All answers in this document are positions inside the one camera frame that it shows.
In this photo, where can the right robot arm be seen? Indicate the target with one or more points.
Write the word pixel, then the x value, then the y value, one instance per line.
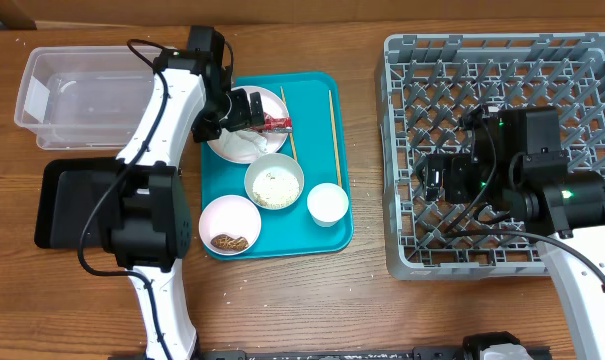
pixel 517 166

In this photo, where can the teal serving tray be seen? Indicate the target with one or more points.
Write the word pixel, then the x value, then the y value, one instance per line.
pixel 292 231

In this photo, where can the grey dishwasher rack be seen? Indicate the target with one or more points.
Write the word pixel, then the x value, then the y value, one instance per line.
pixel 424 84

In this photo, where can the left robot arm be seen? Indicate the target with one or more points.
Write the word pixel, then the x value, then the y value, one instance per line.
pixel 161 136

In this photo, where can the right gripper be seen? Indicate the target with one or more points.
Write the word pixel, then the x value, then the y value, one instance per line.
pixel 456 167

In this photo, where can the large white plate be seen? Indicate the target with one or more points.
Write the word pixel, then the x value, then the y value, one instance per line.
pixel 273 105

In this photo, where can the red snack wrapper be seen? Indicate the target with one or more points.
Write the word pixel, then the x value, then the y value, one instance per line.
pixel 275 125

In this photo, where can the brown food scrap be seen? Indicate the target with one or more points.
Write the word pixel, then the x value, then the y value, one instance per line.
pixel 228 243

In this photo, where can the small pink plate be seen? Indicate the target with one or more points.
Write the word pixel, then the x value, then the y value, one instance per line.
pixel 233 215

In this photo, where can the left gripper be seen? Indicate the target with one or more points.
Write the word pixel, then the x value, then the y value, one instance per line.
pixel 244 116

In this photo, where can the clear plastic bin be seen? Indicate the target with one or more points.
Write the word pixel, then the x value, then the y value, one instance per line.
pixel 84 97

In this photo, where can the white cup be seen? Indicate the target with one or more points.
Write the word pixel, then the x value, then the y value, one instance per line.
pixel 327 203

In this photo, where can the grey bowl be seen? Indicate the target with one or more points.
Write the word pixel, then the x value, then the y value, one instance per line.
pixel 273 161

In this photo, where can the white napkin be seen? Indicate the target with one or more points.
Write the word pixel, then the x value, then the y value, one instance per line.
pixel 243 143

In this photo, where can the black tray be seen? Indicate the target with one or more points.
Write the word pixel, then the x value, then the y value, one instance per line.
pixel 67 200

